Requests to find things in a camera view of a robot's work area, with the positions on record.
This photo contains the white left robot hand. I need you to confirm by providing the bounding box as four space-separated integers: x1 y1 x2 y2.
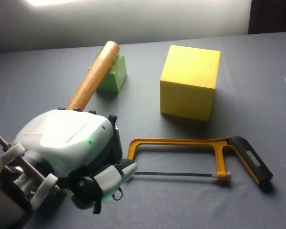
13 107 138 214

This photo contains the wooden cylinder rod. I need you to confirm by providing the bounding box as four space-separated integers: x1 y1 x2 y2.
66 41 120 112

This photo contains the dark backdrop panel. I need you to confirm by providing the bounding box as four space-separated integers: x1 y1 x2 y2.
247 0 286 35

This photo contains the yellow cube block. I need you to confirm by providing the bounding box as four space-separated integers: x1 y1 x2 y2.
159 45 221 122

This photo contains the grey table cloth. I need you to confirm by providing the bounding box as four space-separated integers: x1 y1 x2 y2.
0 31 286 229

